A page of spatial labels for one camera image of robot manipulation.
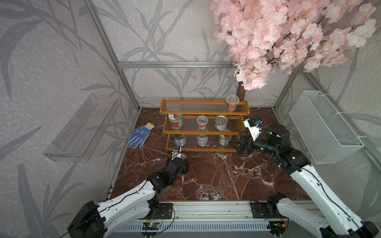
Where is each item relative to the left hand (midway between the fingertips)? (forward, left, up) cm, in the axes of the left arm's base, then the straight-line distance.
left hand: (184, 159), depth 83 cm
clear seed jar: (+1, +1, +2) cm, 2 cm away
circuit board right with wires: (-31, -48, -12) cm, 58 cm away
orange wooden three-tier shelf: (+46, -2, -8) cm, 47 cm away
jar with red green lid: (+17, +5, +13) cm, 22 cm away
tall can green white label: (+12, -10, +1) cm, 16 cm away
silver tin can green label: (+17, -21, +13) cm, 30 cm away
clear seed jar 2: (+21, -25, +26) cm, 42 cm away
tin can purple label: (+13, +3, 0) cm, 13 cm away
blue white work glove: (+23, +33, -10) cm, 41 cm away
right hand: (+2, -25, +21) cm, 32 cm away
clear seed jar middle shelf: (+18, -10, +12) cm, 24 cm away
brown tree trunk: (+34, -33, +22) cm, 52 cm away
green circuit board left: (-30, +15, -9) cm, 35 cm away
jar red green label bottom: (+13, -24, 0) cm, 27 cm away
